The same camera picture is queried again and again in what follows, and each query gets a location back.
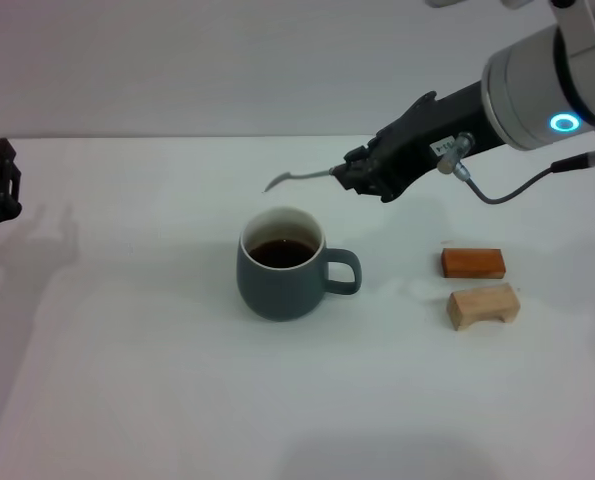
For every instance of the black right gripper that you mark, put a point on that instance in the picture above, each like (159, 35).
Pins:
(427, 140)

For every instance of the dark grey ceramic mug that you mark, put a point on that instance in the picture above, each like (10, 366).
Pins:
(277, 295)

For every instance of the dark coffee liquid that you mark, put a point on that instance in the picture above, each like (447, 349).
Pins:
(282, 252)

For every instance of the orange-brown wooden block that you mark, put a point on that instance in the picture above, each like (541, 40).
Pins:
(472, 262)

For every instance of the light wooden arch block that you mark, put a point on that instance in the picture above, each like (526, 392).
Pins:
(477, 305)

